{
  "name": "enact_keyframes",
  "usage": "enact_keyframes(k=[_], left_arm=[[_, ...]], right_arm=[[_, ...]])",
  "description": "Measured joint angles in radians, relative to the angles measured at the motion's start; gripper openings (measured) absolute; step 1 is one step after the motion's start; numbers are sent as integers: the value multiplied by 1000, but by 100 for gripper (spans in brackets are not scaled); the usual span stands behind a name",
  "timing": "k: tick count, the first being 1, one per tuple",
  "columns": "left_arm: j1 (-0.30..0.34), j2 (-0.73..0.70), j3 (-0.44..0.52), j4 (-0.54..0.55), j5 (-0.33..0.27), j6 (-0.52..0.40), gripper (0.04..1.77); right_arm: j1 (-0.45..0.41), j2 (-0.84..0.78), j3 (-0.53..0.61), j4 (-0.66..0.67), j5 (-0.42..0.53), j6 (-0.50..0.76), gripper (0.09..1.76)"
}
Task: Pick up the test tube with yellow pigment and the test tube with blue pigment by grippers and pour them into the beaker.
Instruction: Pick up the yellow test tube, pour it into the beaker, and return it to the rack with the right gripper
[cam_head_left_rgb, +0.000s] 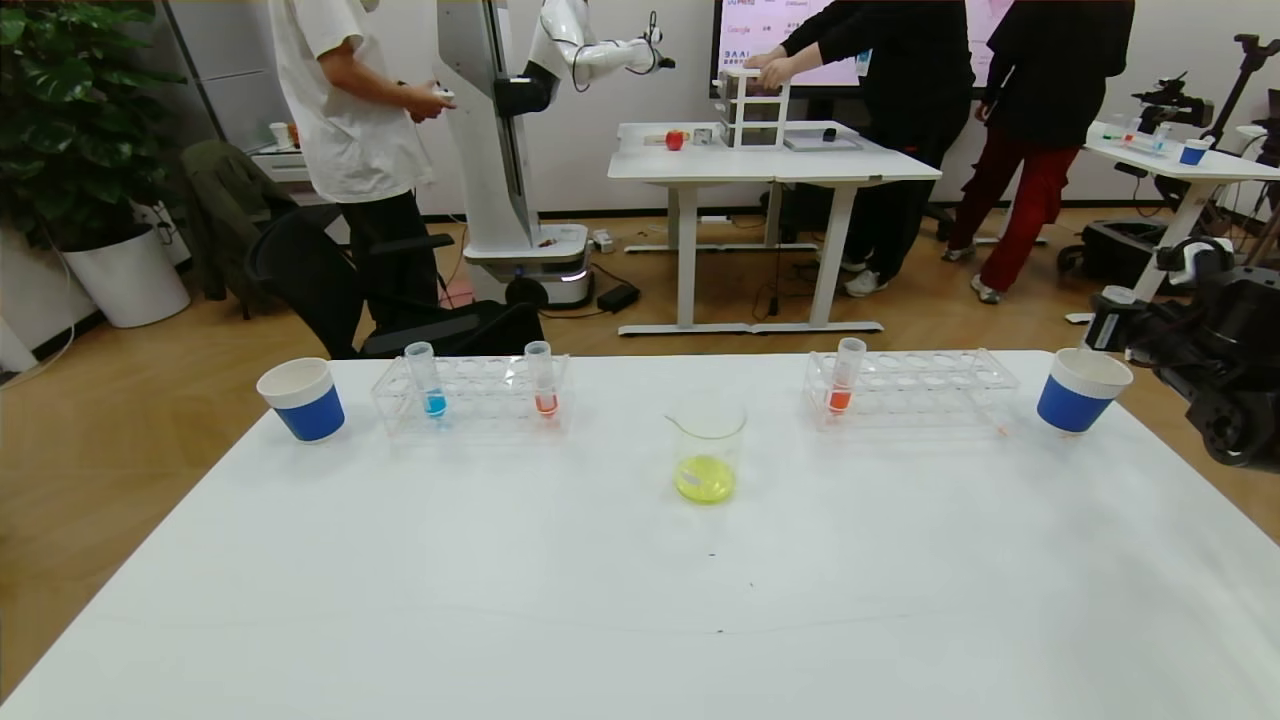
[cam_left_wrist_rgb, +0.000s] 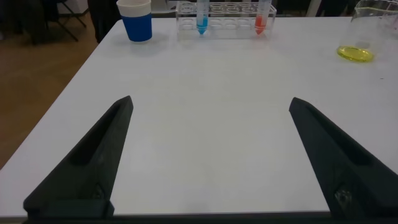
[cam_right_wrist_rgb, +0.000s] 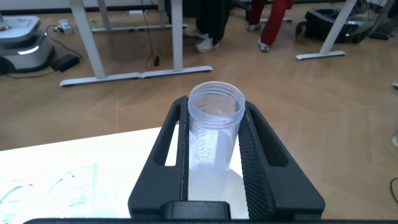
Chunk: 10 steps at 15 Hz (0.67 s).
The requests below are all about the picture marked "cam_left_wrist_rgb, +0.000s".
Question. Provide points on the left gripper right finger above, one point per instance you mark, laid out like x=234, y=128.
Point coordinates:
x=348, y=168

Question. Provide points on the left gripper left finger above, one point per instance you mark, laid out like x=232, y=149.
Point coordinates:
x=90, y=168

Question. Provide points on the blue pigment test tube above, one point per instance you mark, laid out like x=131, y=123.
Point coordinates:
x=202, y=25

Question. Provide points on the glass beaker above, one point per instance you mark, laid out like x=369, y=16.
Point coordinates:
x=356, y=53

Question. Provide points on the red pigment test tube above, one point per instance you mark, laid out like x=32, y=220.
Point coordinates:
x=260, y=25

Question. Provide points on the clear acrylic tube rack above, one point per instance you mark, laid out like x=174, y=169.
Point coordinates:
x=230, y=25

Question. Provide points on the blue white paper cup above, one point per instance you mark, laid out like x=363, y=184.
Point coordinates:
x=136, y=28

